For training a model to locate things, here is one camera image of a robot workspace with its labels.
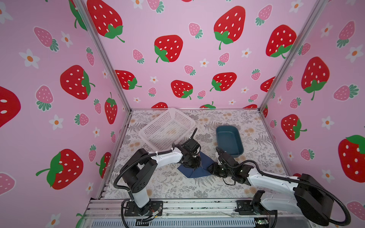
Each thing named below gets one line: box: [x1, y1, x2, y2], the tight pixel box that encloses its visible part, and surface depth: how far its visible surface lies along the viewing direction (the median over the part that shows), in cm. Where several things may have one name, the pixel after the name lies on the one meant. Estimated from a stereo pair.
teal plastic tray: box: [215, 125, 244, 158], surface depth 101 cm
